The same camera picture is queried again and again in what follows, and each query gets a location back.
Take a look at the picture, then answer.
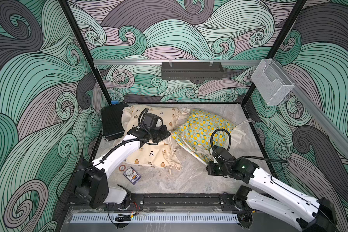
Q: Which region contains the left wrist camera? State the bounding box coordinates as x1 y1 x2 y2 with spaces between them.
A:
143 113 163 130

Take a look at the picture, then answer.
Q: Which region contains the horizontal aluminium rail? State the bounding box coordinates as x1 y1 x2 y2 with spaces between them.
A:
93 59 261 66

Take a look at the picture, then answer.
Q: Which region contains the lemon print pillow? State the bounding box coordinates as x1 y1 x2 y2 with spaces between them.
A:
171 109 247 164

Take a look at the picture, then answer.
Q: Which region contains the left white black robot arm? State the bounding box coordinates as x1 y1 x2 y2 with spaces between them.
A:
74 125 171 209

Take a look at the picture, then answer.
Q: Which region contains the black perforated wall tray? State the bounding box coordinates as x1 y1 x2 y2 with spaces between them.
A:
161 61 224 83

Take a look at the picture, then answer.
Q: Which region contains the small blue card box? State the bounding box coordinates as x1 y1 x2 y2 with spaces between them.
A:
123 167 141 185

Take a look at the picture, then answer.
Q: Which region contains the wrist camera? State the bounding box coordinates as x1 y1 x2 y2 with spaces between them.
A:
212 146 234 161
143 113 163 130

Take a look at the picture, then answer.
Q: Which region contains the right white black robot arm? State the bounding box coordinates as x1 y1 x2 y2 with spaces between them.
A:
206 158 337 232

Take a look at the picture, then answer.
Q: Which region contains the white slotted cable duct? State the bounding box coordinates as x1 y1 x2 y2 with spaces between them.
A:
70 213 239 223

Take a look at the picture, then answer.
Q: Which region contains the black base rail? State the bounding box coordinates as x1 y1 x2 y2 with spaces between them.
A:
77 193 252 212

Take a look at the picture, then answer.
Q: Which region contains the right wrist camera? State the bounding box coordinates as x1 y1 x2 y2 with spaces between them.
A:
212 146 234 161

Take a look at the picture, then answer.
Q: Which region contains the right side aluminium rail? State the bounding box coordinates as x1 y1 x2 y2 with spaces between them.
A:
277 62 348 160

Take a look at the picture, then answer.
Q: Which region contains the clear acrylic wall holder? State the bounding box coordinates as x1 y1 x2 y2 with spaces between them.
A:
251 59 295 106

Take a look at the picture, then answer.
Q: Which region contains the black electronics box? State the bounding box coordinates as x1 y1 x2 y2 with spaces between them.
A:
101 103 128 141

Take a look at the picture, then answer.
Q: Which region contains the cream bear print pillow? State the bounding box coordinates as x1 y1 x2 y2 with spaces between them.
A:
121 104 190 171

